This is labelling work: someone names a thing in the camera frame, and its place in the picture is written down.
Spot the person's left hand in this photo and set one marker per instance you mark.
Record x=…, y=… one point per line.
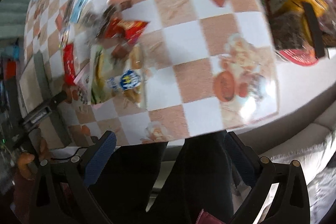
x=26, y=159

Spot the green curtain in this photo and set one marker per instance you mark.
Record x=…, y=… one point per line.
x=13, y=17

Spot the red snack packet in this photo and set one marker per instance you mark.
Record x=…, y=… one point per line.
x=68, y=63

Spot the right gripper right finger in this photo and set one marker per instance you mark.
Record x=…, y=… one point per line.
x=243, y=157

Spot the light blue snack packet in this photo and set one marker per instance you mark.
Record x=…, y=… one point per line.
x=77, y=10

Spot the snack pile basket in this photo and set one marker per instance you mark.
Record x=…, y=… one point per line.
x=303, y=30

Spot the yellow white chip bag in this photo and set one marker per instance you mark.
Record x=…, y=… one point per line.
x=110, y=76

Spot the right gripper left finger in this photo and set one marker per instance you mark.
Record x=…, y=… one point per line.
x=96, y=157

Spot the dark red snack bag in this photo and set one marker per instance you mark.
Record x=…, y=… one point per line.
x=129, y=30

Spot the checkered tablecloth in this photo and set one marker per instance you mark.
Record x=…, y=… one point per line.
x=211, y=66

